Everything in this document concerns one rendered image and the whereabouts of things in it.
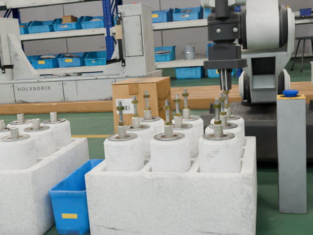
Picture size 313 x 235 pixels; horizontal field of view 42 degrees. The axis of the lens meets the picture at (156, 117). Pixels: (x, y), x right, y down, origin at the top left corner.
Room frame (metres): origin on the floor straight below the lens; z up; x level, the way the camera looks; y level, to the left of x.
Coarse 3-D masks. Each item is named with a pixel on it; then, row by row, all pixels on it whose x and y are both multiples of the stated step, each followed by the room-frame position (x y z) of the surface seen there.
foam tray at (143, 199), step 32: (192, 160) 1.00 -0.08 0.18; (256, 160) 1.20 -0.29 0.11; (96, 192) 0.93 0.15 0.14; (128, 192) 0.91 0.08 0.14; (160, 192) 0.89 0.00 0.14; (192, 192) 0.87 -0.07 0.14; (224, 192) 0.85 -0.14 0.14; (256, 192) 1.11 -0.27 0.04; (96, 224) 0.93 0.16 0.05; (128, 224) 0.91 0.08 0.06; (160, 224) 0.89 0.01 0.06; (192, 224) 0.87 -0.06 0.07; (224, 224) 0.85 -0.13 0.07
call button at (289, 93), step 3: (285, 90) 1.07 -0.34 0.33; (288, 90) 1.07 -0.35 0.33; (291, 90) 1.06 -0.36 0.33; (294, 90) 1.06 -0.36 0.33; (297, 90) 1.06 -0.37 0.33; (285, 93) 1.06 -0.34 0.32; (288, 93) 1.06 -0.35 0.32; (291, 93) 1.05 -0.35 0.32; (294, 93) 1.05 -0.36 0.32; (297, 93) 1.06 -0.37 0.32; (285, 96) 1.07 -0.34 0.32; (288, 96) 1.06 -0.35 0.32; (291, 96) 1.06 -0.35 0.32; (294, 96) 1.06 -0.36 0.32
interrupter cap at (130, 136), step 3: (111, 135) 1.01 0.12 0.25; (114, 135) 1.01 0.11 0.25; (117, 135) 1.01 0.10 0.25; (129, 135) 1.00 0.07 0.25; (132, 135) 1.00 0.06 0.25; (135, 135) 1.00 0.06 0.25; (108, 138) 0.98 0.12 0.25; (111, 138) 0.98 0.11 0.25; (114, 138) 0.97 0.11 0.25; (117, 138) 0.97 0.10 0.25; (120, 138) 0.97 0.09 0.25; (123, 138) 0.96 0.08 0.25; (126, 138) 0.96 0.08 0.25; (129, 138) 0.96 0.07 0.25; (132, 138) 0.96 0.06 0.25
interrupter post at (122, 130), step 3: (117, 126) 0.99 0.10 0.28; (120, 126) 0.98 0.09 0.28; (123, 126) 0.98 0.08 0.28; (117, 129) 0.99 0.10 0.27; (120, 129) 0.98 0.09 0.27; (123, 129) 0.98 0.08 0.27; (126, 129) 0.99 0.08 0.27; (120, 132) 0.98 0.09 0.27; (123, 132) 0.98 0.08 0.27; (126, 132) 0.99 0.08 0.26; (120, 135) 0.98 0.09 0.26; (123, 135) 0.98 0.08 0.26; (126, 135) 0.99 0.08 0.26
